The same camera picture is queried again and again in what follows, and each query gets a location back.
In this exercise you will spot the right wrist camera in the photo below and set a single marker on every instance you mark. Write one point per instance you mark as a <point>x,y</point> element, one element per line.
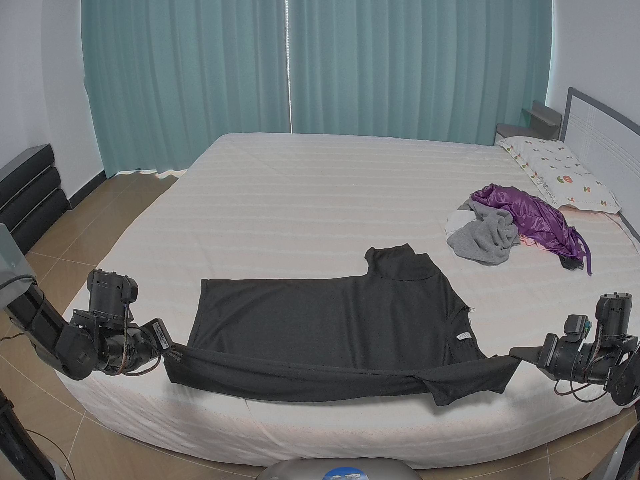
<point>577,327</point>

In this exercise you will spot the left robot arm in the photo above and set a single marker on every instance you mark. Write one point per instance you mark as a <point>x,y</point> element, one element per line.
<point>45,328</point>

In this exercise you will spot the grey garment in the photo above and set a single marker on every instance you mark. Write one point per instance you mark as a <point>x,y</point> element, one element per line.
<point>485,240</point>

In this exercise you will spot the blue-green curtain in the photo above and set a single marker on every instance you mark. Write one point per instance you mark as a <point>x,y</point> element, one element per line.
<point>190,68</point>
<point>420,58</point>

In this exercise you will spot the white garment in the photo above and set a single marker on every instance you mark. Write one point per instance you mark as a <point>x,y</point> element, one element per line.
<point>456,222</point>

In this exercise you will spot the bed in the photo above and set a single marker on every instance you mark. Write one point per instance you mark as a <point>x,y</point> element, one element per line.
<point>325,193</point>

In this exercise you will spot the black lace garment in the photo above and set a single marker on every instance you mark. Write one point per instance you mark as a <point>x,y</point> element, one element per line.
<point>572,264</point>

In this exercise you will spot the black T-shirt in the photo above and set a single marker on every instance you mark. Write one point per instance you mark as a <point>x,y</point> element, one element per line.
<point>320,318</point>

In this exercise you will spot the grey bedside table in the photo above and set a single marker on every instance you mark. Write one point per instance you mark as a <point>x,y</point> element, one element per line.
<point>540,118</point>

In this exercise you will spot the purple satin garment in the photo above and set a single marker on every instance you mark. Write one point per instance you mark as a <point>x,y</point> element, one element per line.
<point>535,213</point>

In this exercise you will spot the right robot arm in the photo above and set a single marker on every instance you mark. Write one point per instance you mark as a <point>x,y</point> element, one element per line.
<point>612,318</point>

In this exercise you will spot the white printed pillow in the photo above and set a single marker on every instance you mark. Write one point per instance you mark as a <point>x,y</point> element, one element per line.
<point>560,168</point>

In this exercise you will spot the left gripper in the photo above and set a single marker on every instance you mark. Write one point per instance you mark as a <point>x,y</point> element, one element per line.
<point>150,343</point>

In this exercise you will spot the black chest of drawers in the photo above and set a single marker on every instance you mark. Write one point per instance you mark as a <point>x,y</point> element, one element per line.
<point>30,198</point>

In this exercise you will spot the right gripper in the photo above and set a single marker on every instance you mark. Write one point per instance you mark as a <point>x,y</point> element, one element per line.
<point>557,358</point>

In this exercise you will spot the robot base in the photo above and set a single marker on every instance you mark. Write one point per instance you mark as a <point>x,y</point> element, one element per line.
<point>335,470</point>

